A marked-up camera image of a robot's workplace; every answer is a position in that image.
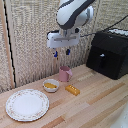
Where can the orange toy bread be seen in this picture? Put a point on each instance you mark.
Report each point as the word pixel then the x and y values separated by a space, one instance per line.
pixel 72 90

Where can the yellow food piece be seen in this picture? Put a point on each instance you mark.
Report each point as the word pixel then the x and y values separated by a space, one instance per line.
pixel 50 85

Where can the small white bowl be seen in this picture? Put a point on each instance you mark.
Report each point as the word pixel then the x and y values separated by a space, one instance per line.
pixel 45 88

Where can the black box appliance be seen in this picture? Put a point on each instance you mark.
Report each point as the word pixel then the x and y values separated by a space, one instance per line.
pixel 108 55

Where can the white keyboard-like device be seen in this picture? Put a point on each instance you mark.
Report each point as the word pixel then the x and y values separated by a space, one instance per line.
pixel 119 32

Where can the white floral-rimmed plate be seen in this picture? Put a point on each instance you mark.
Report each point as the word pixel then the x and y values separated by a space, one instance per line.
pixel 27 105

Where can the white black Franka robot arm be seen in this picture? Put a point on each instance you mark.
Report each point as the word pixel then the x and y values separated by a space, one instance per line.
pixel 74 13

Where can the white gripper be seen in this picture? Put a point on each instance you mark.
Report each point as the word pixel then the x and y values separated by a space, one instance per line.
pixel 62 39

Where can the pink mug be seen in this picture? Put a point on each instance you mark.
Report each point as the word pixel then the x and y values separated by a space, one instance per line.
pixel 64 74

